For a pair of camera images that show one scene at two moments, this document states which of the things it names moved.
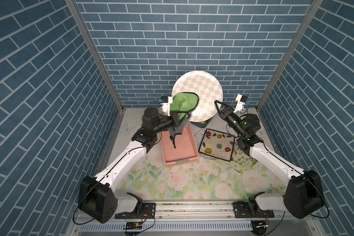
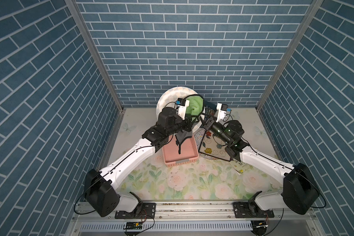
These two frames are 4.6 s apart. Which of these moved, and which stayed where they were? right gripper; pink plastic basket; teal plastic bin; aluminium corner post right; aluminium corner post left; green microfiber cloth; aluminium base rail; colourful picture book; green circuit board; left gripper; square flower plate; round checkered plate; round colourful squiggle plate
Moved: green microfiber cloth; teal plastic bin; right gripper; round checkered plate; left gripper
Stayed: aluminium corner post left; aluminium corner post right; colourful picture book; green circuit board; square flower plate; round colourful squiggle plate; pink plastic basket; aluminium base rail
